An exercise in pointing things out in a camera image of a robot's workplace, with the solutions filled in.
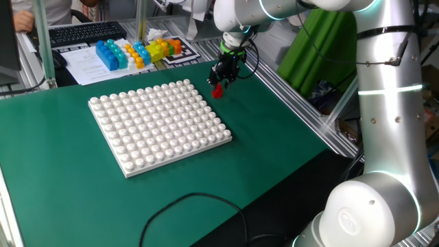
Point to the yellow-orange studded block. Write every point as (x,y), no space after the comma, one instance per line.
(139,63)

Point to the person's bare forearm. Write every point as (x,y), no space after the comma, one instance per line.
(89,2)

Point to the green cloth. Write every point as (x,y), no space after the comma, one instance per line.
(319,51)

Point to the wide orange block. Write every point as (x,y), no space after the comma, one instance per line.
(177,46)

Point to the aluminium frame post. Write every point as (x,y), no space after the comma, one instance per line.
(43,41)
(141,20)

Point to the light blue block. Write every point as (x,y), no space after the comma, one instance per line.
(145,57)

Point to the black computer mouse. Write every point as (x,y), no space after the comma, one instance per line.
(59,60)

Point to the red single-stud block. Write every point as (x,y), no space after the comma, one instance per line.
(217,92)

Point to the small green block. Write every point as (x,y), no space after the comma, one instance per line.
(171,50)

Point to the long dark blue block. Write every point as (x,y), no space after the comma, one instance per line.
(109,61)

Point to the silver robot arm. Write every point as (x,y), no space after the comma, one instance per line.
(387,120)

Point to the black keyboard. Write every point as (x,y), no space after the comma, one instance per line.
(82,33)

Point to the black monitor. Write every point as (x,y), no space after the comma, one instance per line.
(8,41)

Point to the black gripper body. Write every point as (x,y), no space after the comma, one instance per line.
(226,67)

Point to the cardboard box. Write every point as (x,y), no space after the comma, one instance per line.
(431,125)

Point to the white printed paper sheets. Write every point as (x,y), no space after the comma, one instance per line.
(84,68)

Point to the long teal block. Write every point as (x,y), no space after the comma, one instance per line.
(121,61)

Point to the white crumpled tissue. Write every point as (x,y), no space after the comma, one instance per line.
(156,34)

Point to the black-white marker board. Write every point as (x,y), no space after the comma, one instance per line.
(187,53)

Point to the person's bare hand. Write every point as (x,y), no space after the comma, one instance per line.
(23,20)

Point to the green table mat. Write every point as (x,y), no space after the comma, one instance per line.
(68,192)

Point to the person in white shirt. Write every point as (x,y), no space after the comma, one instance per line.
(51,10)

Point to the aluminium frame rail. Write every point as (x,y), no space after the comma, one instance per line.
(8,223)
(302,113)

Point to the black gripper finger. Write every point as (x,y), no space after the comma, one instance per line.
(216,84)
(226,84)

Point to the white studded baseplate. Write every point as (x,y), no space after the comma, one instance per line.
(157,127)

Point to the slim orange block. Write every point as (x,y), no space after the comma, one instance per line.
(165,49)

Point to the yellow block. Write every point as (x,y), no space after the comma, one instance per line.
(156,53)

